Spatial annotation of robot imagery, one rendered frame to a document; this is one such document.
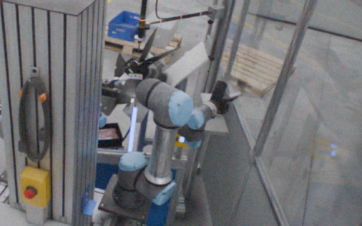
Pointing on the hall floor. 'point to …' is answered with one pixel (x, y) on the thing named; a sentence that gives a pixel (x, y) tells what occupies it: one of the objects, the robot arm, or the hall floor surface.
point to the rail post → (175, 197)
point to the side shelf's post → (194, 169)
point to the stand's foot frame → (180, 207)
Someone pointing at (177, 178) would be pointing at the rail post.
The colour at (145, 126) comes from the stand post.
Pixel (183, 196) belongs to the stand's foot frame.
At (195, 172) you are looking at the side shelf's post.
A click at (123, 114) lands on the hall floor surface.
